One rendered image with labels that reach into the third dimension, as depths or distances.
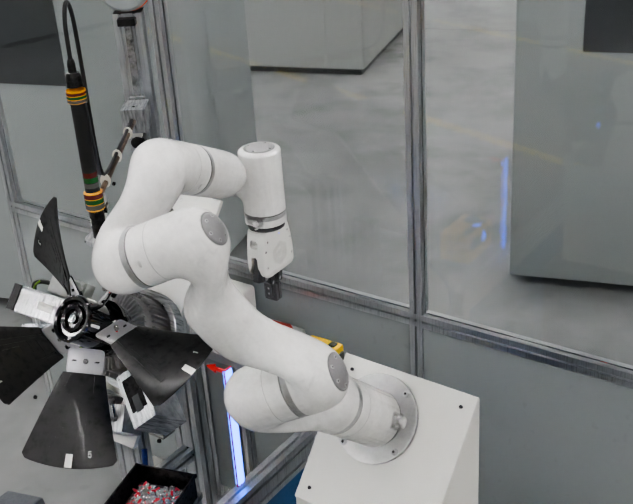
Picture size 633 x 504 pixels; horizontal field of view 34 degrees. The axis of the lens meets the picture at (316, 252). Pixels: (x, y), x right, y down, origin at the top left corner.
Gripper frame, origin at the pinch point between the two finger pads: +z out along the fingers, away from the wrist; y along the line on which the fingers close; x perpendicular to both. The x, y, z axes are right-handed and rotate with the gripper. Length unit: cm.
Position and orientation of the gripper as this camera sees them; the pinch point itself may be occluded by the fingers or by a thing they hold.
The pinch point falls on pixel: (273, 289)
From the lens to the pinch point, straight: 213.5
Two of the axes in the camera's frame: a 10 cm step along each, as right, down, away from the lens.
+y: 5.5, -4.1, 7.3
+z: 0.7, 8.9, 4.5
